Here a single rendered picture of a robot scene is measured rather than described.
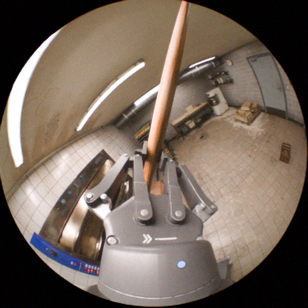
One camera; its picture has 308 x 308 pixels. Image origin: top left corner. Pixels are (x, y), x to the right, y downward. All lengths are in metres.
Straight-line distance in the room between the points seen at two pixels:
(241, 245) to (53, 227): 2.50
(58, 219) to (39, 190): 0.37
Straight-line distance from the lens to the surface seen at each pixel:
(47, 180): 1.36
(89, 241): 1.37
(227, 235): 2.03
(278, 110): 4.44
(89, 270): 1.40
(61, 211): 1.30
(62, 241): 1.31
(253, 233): 2.09
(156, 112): 0.17
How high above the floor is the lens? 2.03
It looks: 20 degrees down
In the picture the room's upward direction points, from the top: 40 degrees counter-clockwise
